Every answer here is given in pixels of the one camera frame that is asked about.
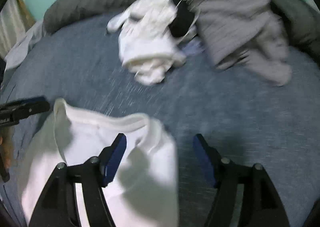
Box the white long sleeve shirt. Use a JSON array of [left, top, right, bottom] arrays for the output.
[[18, 98, 179, 226]]

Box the person's left hand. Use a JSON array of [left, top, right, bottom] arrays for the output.
[[1, 127, 14, 169]]

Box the light grey blanket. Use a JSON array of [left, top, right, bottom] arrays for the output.
[[4, 19, 47, 71]]

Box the navy blue bed sheet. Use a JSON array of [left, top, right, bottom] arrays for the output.
[[1, 14, 319, 226]]

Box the striped beige curtain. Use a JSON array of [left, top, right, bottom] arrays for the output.
[[0, 0, 36, 58]]

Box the white black trimmed garment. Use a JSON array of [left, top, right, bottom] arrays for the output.
[[106, 0, 199, 86]]

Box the grey crumpled garment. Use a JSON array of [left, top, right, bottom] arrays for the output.
[[191, 0, 291, 86]]

